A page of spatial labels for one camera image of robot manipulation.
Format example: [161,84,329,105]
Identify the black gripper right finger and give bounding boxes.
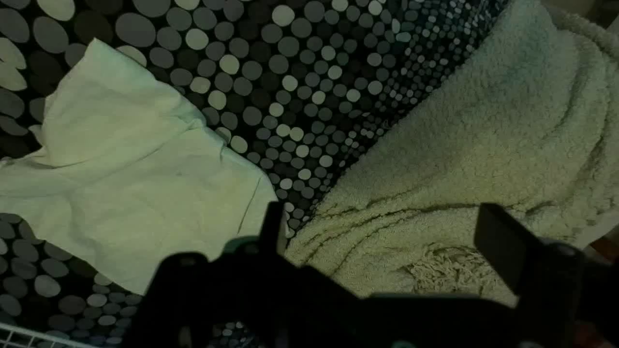
[474,202,584,299]

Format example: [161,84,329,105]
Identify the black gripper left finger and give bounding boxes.
[259,200,287,252]

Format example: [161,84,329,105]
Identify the white thin towel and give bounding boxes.
[0,40,277,293]

